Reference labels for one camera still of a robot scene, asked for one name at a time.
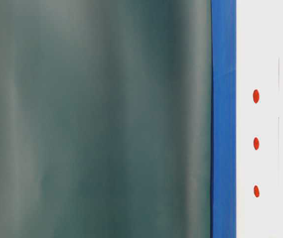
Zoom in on red dot mark middle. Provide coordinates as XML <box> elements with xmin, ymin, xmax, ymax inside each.
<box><xmin>253</xmin><ymin>137</ymin><xmax>260</xmax><ymax>150</ymax></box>

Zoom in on red dot mark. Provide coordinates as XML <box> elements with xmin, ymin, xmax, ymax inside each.
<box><xmin>253</xmin><ymin>137</ymin><xmax>260</xmax><ymax>150</ymax></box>
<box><xmin>253</xmin><ymin>185</ymin><xmax>260</xmax><ymax>197</ymax></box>
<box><xmin>253</xmin><ymin>89</ymin><xmax>260</xmax><ymax>104</ymax></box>

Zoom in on red dot mark upper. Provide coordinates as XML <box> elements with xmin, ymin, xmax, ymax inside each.
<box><xmin>253</xmin><ymin>89</ymin><xmax>260</xmax><ymax>104</ymax></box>

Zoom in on red dot mark lower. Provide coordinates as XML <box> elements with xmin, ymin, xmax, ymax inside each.
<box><xmin>253</xmin><ymin>185</ymin><xmax>260</xmax><ymax>197</ymax></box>

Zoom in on green backdrop curtain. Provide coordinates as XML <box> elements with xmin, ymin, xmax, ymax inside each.
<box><xmin>0</xmin><ymin>0</ymin><xmax>212</xmax><ymax>238</ymax></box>

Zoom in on blue table cloth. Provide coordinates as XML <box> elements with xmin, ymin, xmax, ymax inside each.
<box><xmin>211</xmin><ymin>0</ymin><xmax>236</xmax><ymax>238</ymax></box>

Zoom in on white foam board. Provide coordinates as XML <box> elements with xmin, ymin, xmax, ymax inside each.
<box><xmin>236</xmin><ymin>0</ymin><xmax>283</xmax><ymax>238</ymax></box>

